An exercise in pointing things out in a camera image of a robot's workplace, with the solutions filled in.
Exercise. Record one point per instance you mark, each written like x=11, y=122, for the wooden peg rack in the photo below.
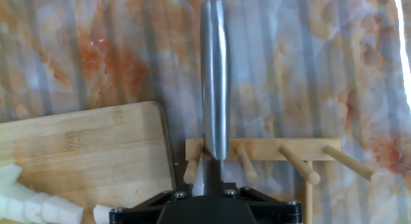
x=273, y=148

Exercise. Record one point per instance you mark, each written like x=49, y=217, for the wooden cutting board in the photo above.
x=96, y=153

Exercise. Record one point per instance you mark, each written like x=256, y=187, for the steel cleaver knife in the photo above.
x=215, y=73

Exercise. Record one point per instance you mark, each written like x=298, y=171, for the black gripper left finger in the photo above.
x=128, y=214

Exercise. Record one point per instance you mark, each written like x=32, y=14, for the cut white radish slice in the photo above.
x=36, y=208
x=9, y=176
x=14, y=201
x=62, y=212

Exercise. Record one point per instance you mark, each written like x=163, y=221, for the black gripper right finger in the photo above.
x=282, y=214

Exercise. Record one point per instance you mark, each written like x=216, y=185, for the marble pattern plastic sheet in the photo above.
x=289, y=57

